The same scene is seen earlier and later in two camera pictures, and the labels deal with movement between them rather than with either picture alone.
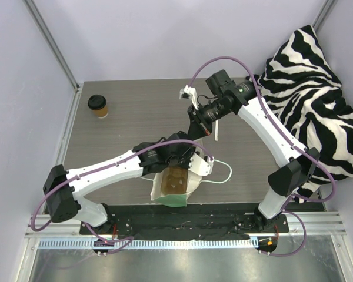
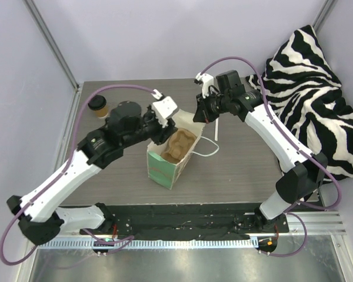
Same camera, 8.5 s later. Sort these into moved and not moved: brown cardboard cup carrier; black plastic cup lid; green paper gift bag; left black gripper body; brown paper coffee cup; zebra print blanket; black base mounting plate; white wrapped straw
Moved: brown cardboard cup carrier; left black gripper body; green paper gift bag
Not moved: brown paper coffee cup; black plastic cup lid; zebra print blanket; black base mounting plate; white wrapped straw
